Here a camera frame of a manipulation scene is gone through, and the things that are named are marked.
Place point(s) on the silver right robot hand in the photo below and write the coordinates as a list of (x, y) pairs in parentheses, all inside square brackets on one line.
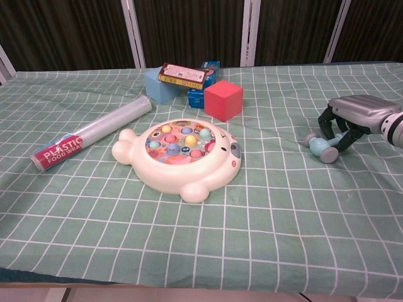
[(362, 111)]

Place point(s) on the small teal toy rod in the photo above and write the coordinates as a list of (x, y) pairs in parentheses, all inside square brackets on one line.
[(318, 145)]

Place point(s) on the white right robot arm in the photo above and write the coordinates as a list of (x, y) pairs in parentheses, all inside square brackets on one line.
[(393, 129)]

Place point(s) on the white animal-shaped button toy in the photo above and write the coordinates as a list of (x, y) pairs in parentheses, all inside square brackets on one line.
[(163, 179)]

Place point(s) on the green checkered tablecloth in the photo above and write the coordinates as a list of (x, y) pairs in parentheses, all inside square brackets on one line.
[(283, 220)]

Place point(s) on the red foam cube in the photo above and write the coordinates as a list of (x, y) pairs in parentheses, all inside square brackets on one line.
[(220, 100)]

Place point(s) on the blue cookie pack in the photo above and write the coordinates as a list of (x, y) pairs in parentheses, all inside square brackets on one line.
[(195, 99)]

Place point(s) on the brown snack box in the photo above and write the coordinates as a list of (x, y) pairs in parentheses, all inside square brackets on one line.
[(182, 75)]

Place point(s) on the dark brown curtain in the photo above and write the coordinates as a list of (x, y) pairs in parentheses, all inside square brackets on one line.
[(195, 31)]

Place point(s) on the light blue foam block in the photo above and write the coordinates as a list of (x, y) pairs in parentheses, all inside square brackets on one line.
[(157, 89)]

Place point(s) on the plastic food wrap roll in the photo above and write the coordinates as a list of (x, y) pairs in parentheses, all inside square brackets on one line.
[(104, 126)]

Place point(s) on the white slotted frame post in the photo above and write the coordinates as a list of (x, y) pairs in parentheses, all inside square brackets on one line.
[(4, 63), (249, 37), (133, 37), (335, 37)]

